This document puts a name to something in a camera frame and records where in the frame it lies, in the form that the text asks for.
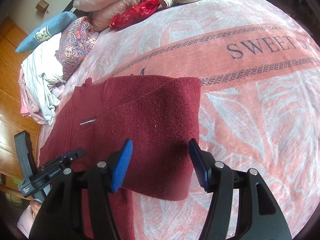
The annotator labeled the dark red knit sweater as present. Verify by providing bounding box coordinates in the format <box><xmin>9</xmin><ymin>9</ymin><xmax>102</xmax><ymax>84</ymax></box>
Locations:
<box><xmin>40</xmin><ymin>75</ymin><xmax>201</xmax><ymax>239</ymax></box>

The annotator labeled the pink jacket left forearm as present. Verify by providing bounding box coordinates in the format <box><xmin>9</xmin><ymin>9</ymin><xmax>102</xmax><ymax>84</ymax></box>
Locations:
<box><xmin>17</xmin><ymin>205</ymin><xmax>35</xmax><ymax>238</ymax></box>

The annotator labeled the pink garment on pile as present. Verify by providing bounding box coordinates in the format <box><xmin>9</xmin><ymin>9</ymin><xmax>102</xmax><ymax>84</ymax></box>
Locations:
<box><xmin>18</xmin><ymin>68</ymin><xmax>52</xmax><ymax>125</ymax></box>

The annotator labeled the paisley patterned pillow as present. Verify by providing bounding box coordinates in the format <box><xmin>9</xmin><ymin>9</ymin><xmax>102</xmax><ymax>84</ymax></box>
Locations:
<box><xmin>55</xmin><ymin>16</ymin><xmax>100</xmax><ymax>82</ymax></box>

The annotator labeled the blue pillow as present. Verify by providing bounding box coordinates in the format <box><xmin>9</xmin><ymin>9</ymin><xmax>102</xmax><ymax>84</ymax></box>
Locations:
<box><xmin>15</xmin><ymin>11</ymin><xmax>77</xmax><ymax>53</ymax></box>

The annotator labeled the pink patterned bed blanket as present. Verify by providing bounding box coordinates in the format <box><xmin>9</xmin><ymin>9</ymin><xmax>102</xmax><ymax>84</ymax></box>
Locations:
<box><xmin>37</xmin><ymin>0</ymin><xmax>320</xmax><ymax>240</ymax></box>

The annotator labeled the red shiny fabric bag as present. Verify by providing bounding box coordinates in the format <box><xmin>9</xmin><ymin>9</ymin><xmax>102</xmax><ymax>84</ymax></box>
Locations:
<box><xmin>109</xmin><ymin>0</ymin><xmax>161</xmax><ymax>30</ymax></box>

